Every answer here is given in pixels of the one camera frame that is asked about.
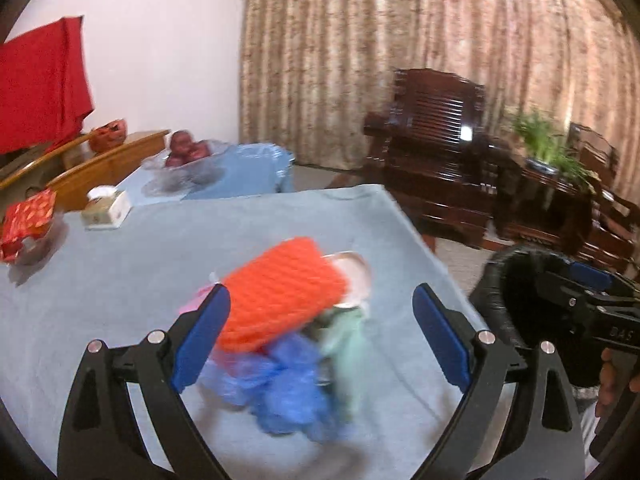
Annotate black lined trash bin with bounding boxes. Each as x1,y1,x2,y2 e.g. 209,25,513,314
468,242,640,391

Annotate dark wooden armchair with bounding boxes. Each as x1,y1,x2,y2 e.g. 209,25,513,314
566,122,639,274
362,68,495,247

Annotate red cloth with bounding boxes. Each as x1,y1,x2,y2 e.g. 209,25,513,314
0,16,93,154

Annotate dark wooden side table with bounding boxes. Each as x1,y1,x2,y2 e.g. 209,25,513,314
492,155,592,256

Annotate blue plastic bag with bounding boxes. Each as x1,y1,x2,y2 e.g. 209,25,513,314
200,332,346,443

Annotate red gift box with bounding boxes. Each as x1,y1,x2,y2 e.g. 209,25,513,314
1,188,56,263

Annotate green potted plant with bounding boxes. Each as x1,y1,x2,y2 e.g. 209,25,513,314
511,108,590,186

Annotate white tissue box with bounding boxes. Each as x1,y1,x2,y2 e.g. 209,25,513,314
80,185,132,230

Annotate beige patterned curtain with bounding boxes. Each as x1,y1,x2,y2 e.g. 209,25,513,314
240,0,639,200

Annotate light blue table cloth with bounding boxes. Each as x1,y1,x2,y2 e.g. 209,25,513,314
0,184,490,480

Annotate orange woven basket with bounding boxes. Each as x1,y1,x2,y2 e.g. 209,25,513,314
89,119,128,154

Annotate person's right hand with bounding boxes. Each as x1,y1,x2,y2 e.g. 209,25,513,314
594,348,618,417

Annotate orange foam net piece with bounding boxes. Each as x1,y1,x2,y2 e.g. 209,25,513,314
216,237,347,353

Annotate glass fruit bowl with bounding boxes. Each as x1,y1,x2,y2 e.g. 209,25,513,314
141,140,231,197

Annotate red apples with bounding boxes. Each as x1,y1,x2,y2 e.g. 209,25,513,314
165,130,210,168

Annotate glass dish under gift box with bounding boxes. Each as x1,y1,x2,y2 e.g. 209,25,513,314
12,214,68,269

